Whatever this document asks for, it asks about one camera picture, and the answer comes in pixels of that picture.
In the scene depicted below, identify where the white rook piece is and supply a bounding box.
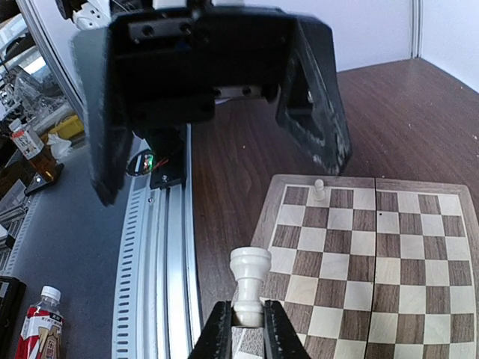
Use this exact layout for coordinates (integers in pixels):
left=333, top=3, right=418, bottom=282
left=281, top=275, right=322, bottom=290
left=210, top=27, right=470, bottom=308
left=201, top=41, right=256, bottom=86
left=230, top=247, right=272, bottom=328

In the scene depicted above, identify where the white pawn piece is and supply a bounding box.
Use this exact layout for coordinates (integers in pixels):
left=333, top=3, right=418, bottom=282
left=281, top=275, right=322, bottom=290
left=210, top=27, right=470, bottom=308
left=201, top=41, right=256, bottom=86
left=313, top=179, right=326, bottom=201

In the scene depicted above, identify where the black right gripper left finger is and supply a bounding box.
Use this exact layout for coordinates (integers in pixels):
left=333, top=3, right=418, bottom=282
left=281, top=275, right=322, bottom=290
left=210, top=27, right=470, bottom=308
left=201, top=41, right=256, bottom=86
left=190, top=301, right=233, bottom=359

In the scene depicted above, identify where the wooden chess board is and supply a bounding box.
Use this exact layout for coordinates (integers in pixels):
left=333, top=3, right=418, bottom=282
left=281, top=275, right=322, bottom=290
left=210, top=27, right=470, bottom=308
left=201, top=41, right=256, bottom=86
left=252, top=175, right=478, bottom=358

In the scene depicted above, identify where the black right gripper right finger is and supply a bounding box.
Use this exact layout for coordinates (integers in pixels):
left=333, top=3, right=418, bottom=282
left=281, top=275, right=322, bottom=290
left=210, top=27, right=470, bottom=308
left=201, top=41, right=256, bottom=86
left=263, top=300, right=311, bottom=359

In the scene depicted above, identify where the red label drink bottle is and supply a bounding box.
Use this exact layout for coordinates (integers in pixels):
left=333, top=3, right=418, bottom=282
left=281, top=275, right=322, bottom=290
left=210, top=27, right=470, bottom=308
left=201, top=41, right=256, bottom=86
left=14, top=286, right=64, bottom=359

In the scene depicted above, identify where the right aluminium frame post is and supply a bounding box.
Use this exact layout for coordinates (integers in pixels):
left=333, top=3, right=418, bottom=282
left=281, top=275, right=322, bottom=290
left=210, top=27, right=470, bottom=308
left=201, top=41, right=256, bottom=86
left=410, top=0, right=424, bottom=58

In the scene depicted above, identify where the front aluminium rail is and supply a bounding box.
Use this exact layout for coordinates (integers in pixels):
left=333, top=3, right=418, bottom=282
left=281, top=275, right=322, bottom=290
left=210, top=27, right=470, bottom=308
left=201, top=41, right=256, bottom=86
left=110, top=123, right=205, bottom=359

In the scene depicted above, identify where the brown tea bottle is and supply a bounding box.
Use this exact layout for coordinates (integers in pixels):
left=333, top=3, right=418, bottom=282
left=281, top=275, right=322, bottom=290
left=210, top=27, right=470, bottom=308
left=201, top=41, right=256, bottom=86
left=8, top=118, right=57, bottom=182

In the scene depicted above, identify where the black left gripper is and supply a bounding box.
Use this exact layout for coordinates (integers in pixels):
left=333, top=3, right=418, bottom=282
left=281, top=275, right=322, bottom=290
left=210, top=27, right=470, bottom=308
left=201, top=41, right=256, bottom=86
left=72, top=6, right=295, bottom=206

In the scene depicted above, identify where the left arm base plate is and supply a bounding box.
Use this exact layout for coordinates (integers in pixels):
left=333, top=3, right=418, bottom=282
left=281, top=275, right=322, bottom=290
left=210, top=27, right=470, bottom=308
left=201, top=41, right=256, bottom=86
left=126, top=148, right=186, bottom=189

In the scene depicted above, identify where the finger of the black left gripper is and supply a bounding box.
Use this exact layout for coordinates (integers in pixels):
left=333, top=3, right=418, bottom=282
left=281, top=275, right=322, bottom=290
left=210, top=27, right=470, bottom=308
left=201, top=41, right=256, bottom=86
left=276, top=16, right=353, bottom=176

